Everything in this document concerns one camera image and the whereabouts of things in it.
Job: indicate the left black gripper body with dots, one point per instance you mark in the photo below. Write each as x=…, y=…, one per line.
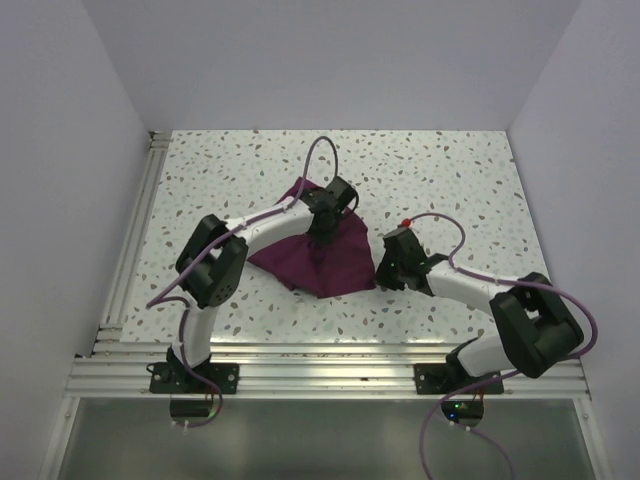
x=325, y=236

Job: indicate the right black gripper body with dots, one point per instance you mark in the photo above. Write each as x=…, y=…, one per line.
x=389, y=273

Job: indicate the purple cloth mat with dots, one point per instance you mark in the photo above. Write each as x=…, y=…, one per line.
x=342, y=267

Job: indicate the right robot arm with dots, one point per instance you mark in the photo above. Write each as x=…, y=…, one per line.
x=535, y=329

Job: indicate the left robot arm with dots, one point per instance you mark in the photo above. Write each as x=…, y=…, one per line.
x=211, y=264

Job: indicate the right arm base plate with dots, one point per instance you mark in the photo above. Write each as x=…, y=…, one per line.
x=441, y=378

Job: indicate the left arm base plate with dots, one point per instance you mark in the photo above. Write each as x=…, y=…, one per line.
x=165, y=381

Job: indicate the aluminium frame rails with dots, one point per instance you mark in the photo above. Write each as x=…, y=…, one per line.
x=326, y=388

